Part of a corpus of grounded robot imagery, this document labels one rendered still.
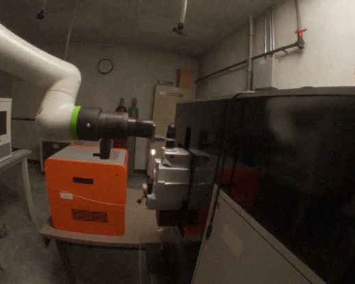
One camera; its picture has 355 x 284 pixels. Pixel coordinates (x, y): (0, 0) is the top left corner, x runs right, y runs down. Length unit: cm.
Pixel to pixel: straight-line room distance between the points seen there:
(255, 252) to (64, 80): 55
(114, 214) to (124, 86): 324
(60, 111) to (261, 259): 50
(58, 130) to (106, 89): 351
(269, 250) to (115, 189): 79
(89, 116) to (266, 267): 46
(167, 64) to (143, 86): 72
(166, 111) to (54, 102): 318
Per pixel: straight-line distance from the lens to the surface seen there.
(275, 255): 23
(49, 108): 50
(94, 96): 401
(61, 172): 96
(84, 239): 106
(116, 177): 89
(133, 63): 403
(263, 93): 25
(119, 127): 46
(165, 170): 48
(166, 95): 359
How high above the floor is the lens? 139
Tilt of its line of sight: 9 degrees down
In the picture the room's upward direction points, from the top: 7 degrees clockwise
